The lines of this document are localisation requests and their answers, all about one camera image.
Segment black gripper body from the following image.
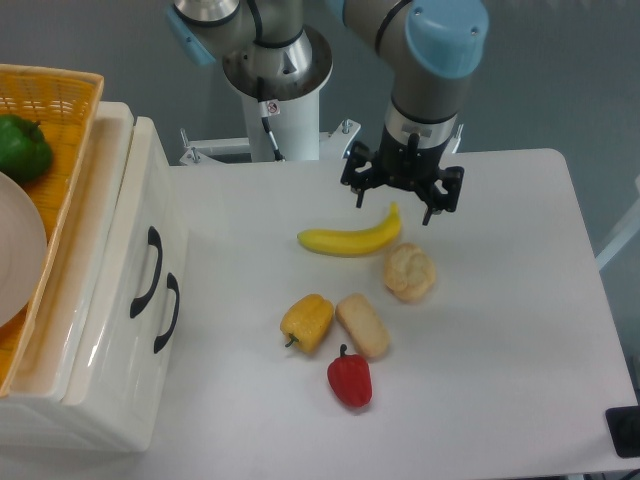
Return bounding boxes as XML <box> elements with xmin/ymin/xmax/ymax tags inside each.
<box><xmin>341</xmin><ymin>126</ymin><xmax>464</xmax><ymax>212</ymax></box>

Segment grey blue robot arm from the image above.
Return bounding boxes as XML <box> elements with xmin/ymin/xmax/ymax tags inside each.
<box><xmin>166</xmin><ymin>1</ymin><xmax>489</xmax><ymax>215</ymax></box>

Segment white drawer cabinet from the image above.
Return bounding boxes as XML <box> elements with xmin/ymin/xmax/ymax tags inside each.
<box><xmin>1</xmin><ymin>102</ymin><xmax>189</xmax><ymax>451</ymax></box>

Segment yellow banana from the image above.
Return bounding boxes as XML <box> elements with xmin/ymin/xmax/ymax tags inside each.
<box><xmin>297</xmin><ymin>202</ymin><xmax>402</xmax><ymax>257</ymax></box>

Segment round bread roll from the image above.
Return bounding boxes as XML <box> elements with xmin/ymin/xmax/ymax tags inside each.
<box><xmin>383</xmin><ymin>243</ymin><xmax>437</xmax><ymax>302</ymax></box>

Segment oblong bread loaf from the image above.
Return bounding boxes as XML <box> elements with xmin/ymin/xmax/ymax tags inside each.
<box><xmin>335</xmin><ymin>293</ymin><xmax>391</xmax><ymax>359</ymax></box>

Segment yellow bell pepper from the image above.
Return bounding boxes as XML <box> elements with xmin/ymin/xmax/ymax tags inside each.
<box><xmin>280</xmin><ymin>294</ymin><xmax>334</xmax><ymax>354</ymax></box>

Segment red bell pepper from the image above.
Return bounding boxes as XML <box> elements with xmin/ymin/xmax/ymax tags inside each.
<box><xmin>327</xmin><ymin>344</ymin><xmax>373</xmax><ymax>409</ymax></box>

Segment black device at edge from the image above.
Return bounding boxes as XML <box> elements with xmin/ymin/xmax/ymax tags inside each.
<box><xmin>605</xmin><ymin>406</ymin><xmax>640</xmax><ymax>458</ymax></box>

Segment orange woven basket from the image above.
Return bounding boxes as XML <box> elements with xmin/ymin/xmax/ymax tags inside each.
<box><xmin>0</xmin><ymin>63</ymin><xmax>106</xmax><ymax>399</ymax></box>

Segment green bell pepper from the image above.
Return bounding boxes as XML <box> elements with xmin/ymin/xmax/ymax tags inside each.
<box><xmin>1</xmin><ymin>114</ymin><xmax>53</xmax><ymax>184</ymax></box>

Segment beige round plate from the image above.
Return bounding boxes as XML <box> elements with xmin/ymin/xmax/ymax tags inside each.
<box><xmin>0</xmin><ymin>174</ymin><xmax>47</xmax><ymax>326</ymax></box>

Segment white frame bracket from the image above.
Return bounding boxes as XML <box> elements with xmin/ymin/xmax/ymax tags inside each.
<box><xmin>178</xmin><ymin>118</ymin><xmax>465</xmax><ymax>166</ymax></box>

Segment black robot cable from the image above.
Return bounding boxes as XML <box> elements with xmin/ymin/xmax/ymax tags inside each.
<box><xmin>255</xmin><ymin>77</ymin><xmax>287</xmax><ymax>162</ymax></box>

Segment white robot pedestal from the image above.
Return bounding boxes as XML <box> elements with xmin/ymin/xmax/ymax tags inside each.
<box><xmin>223</xmin><ymin>26</ymin><xmax>333</xmax><ymax>162</ymax></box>

